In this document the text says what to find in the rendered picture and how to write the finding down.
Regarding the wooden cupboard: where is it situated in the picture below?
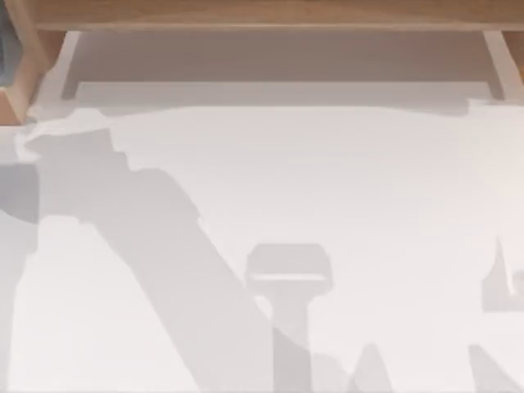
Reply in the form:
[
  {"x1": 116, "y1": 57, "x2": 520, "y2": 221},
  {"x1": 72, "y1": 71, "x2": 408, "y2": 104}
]
[{"x1": 0, "y1": 0, "x2": 524, "y2": 126}]

